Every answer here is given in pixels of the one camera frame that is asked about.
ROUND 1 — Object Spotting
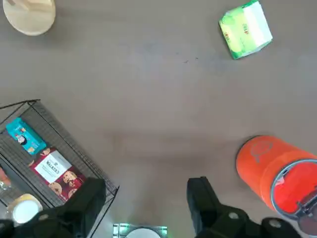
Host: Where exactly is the black wire shelf rack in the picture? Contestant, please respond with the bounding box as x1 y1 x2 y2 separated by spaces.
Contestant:
0 99 120 238

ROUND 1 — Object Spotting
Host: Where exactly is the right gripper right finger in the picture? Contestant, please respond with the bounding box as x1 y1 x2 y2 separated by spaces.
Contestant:
187 176 307 238

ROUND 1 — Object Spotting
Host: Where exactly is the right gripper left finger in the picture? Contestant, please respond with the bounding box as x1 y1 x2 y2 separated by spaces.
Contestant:
0 177 107 238

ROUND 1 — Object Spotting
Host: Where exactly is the orange round bin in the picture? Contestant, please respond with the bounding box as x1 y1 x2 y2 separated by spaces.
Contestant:
235 135 317 216

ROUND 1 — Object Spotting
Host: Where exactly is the packed triangle sandwich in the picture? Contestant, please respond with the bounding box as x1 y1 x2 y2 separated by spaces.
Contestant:
0 166 12 191

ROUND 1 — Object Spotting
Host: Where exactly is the red brown biscuit pack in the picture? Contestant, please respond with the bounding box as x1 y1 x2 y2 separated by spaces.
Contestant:
28 146 87 201

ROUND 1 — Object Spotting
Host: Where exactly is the green tissue pack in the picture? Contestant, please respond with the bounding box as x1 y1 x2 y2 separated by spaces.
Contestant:
218 0 273 60

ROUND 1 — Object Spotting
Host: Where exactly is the wooden mug tree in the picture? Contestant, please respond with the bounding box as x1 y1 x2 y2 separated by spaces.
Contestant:
2 0 56 37

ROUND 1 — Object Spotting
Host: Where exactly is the teal box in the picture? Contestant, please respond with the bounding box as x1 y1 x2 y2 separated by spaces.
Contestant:
5 117 48 156

